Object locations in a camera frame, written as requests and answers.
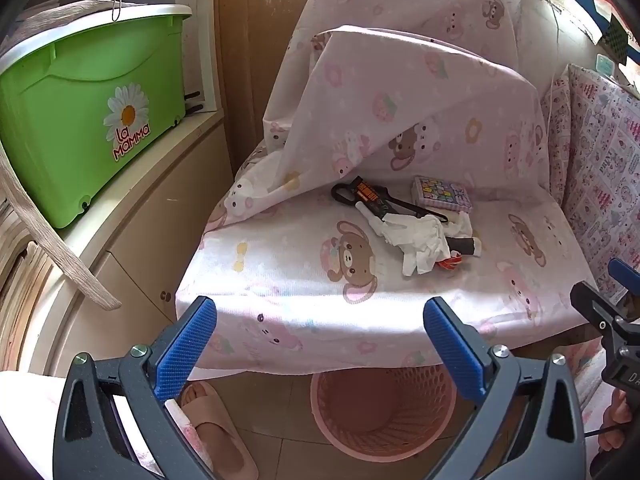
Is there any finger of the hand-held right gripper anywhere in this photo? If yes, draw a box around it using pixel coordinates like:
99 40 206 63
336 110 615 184
571 280 635 347
608 258 640 312

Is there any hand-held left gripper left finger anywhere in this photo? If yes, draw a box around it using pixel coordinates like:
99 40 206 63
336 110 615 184
52 296 218 480

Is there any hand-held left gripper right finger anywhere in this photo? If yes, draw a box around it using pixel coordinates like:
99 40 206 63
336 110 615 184
422 296 586 480

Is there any pink plastic waste basket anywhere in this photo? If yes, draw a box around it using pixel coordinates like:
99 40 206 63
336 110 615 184
310 362 457 453

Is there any dark grey cylinder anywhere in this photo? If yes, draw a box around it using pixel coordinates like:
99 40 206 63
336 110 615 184
447 236 482 257

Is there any white tissue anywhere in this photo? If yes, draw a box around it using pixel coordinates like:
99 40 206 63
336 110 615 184
356 204 473 276

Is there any black plastic spoon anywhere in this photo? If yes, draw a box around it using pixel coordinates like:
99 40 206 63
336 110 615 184
395 200 449 223

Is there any patterned tissue packet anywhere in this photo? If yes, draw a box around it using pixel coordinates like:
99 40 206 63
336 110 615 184
411 176 473 211

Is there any person's right hand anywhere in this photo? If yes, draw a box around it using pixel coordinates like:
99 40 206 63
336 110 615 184
597 387 640 456

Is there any pink slipper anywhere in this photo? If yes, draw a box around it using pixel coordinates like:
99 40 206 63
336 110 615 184
180 381 260 480

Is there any pink patterned cushion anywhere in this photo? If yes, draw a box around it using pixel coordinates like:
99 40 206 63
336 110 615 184
540 62 640 311

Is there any white cabinet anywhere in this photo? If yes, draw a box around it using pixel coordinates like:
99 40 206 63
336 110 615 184
30 105 236 376

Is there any black tool with orange label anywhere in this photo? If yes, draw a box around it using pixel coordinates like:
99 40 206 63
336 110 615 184
331 176 401 221

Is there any black white checkered board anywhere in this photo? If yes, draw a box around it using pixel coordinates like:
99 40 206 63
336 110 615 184
606 14 632 58

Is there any pink printed blanket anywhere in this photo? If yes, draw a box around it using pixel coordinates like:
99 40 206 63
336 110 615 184
175 0 601 376

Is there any green plastic storage box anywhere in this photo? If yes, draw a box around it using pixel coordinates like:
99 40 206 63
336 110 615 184
0 4 193 230

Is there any wooden door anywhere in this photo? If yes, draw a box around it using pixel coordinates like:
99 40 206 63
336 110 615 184
215 0 326 176

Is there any beige fabric strap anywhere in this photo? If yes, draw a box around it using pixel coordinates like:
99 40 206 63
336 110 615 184
0 145 123 311

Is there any white cable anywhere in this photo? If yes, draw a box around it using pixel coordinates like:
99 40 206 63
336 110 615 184
544 0 568 128

